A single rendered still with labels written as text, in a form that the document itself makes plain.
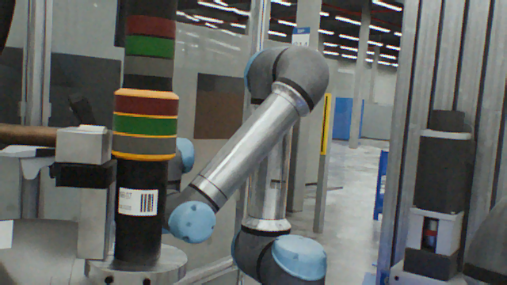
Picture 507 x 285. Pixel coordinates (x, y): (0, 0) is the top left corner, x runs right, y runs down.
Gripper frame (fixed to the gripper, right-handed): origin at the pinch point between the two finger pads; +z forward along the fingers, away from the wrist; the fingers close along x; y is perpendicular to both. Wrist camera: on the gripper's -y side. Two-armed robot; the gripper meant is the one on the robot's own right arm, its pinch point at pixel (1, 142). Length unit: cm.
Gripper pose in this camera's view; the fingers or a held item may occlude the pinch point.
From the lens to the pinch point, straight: 100.0
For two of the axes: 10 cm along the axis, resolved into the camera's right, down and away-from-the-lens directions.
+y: -1.5, 9.7, 2.1
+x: -5.0, -2.6, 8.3
